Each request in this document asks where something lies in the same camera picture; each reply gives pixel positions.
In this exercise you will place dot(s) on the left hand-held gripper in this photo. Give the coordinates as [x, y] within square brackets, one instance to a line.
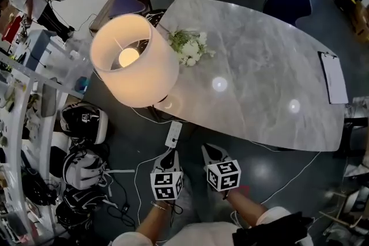
[165, 185]

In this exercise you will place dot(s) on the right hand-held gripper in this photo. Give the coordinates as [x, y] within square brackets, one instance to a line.
[225, 175]

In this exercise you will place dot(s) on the lit table lamp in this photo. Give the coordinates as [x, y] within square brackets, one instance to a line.
[138, 86]

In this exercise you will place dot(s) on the person's left forearm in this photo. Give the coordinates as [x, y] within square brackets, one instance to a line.
[152, 219]

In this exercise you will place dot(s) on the person's right forearm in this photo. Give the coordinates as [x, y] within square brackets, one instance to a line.
[245, 207]

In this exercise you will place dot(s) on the white power strip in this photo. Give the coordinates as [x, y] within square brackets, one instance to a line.
[173, 132]

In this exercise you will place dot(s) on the person's white garment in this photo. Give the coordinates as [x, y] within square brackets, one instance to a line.
[207, 234]

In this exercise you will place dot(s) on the black cloth bag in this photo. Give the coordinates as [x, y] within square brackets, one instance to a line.
[271, 232]

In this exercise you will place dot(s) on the grey marble table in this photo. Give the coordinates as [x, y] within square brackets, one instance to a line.
[259, 66]

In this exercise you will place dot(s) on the white flower bouquet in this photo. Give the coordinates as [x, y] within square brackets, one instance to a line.
[191, 49]

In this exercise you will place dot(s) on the small teal box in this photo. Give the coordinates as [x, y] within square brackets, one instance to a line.
[81, 84]

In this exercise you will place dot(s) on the black clipboard with paper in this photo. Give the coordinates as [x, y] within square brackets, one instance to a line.
[334, 77]

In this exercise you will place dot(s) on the white shelf rack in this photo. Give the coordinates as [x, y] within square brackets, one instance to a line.
[27, 124]

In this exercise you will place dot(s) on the low wooden platform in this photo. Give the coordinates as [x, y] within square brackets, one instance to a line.
[99, 18]

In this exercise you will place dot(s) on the table with grey tablecloth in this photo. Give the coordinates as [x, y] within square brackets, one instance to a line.
[37, 46]

